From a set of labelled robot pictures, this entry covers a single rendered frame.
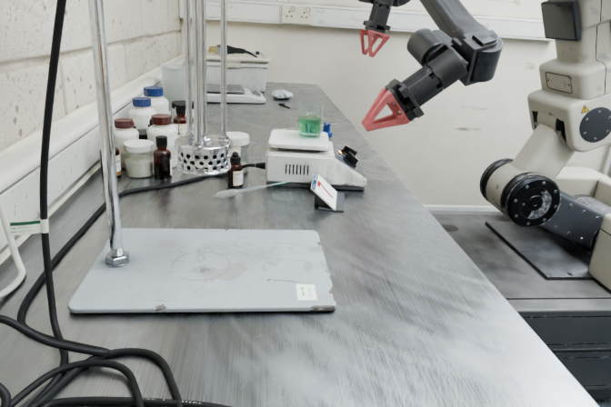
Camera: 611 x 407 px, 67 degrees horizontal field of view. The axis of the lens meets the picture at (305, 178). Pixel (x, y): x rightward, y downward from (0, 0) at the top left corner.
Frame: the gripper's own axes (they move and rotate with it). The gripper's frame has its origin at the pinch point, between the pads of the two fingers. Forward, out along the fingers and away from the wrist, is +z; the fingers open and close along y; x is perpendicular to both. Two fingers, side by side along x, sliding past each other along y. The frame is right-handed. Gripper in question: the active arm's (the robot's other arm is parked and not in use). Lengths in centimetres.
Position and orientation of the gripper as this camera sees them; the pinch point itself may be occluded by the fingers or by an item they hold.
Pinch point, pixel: (367, 124)
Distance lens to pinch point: 87.4
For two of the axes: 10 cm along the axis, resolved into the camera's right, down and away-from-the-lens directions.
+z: -8.1, 5.6, 1.9
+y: 0.1, 3.2, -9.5
